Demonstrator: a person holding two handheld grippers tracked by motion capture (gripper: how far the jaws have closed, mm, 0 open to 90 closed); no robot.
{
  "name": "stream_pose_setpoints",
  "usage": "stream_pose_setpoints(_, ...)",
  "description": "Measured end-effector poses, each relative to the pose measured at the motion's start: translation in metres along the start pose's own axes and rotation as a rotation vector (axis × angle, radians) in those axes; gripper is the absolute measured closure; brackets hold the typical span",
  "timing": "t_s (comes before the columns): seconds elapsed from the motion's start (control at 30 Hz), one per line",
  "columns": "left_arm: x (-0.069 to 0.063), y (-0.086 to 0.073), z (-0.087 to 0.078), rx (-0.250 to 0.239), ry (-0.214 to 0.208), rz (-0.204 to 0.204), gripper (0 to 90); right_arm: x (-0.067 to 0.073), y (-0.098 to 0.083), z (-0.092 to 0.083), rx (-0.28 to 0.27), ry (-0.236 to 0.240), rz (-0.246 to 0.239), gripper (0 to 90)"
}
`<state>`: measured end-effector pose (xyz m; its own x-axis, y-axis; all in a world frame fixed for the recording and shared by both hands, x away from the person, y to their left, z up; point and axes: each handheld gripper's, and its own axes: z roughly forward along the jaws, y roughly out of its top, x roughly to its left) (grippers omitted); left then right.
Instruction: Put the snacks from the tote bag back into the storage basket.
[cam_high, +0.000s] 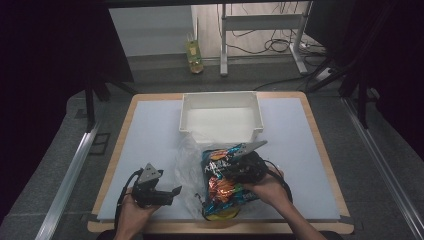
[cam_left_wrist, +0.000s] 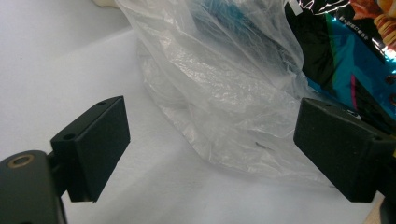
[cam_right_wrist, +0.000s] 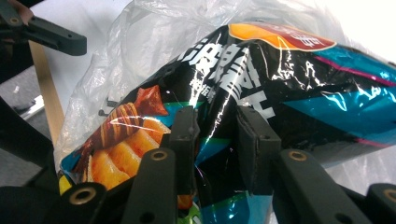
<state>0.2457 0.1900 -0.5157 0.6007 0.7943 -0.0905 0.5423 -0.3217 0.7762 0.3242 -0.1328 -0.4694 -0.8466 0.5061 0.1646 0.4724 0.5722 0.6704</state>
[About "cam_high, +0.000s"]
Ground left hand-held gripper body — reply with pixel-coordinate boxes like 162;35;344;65
130;162;175;209

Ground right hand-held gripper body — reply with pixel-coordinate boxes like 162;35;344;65
222;139;269;185

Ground translucent white plastic bag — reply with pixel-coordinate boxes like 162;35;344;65
174;133;243;223

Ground blue orange snack packet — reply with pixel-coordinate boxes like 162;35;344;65
200;143;265;222

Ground white plastic bin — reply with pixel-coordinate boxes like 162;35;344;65
178;90;265;145

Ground person's left hand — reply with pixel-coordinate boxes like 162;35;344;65
114;193;162;236

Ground person's right hand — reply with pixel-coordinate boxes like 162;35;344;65
241;165;295;210

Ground wooden table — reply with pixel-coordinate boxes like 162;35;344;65
87;91;355;235

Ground white table mat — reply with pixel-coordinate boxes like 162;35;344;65
97;97;342;223

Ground dark floor plate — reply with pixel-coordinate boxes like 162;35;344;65
88;132;111;156

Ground black metal stand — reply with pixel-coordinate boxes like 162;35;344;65
305;59;372;130
84;75;138;133

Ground white power strip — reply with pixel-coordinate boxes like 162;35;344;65
314;67;333;83

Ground green bottle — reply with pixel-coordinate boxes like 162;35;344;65
185;32;205;75

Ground dark curtain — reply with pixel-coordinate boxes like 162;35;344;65
305;0;424;163
0;0;135;223

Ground left hand-held gripper cable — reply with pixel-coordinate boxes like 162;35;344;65
114;167;145;232

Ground hand-held gripper cable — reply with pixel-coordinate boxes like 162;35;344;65
264;159;295;205
114;167;145;232

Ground right hand-held gripper cable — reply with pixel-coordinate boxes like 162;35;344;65
264;159;295;205

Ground aluminium rail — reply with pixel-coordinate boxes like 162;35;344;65
342;97;424;240
34;122;102;240

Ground black floor cables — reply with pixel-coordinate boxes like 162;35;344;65
226;2;328;57

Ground white desk frame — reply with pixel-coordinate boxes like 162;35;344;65
218;1;314;77

